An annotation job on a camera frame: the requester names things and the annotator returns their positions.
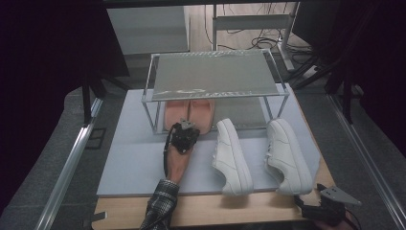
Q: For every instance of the white sneaker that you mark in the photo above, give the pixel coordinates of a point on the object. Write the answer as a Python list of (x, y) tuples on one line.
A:
[(231, 156), (287, 156)]

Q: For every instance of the aluminium rail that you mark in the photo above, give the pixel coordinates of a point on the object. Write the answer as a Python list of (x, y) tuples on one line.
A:
[(68, 169), (367, 159)]

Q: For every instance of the white cabinet panel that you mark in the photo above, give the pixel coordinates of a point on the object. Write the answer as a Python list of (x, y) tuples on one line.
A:
[(146, 30)]

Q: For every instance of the black tripod stand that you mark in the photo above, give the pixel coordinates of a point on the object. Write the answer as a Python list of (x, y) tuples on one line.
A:
[(319, 68)]

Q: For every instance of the metal mesh shoe rack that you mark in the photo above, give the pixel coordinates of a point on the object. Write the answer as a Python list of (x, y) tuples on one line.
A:
[(210, 73)]

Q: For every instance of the grey metal desk frame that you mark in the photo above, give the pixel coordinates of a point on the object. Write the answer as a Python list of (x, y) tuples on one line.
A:
[(252, 21)]

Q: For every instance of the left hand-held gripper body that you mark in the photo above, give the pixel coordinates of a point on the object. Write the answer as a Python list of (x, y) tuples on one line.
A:
[(185, 139)]

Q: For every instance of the person's right hand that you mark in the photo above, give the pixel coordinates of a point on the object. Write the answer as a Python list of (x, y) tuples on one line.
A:
[(349, 225)]

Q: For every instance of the small black bracket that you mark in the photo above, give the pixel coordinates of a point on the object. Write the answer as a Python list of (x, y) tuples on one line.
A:
[(95, 138)]

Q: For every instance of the pink slipper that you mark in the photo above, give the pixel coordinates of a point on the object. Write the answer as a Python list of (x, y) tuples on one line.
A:
[(175, 111), (202, 111)]

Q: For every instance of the person's left hand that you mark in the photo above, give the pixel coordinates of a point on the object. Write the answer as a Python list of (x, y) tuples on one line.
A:
[(178, 156)]

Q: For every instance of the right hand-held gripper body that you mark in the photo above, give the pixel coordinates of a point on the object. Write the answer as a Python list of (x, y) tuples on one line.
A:
[(335, 194)]

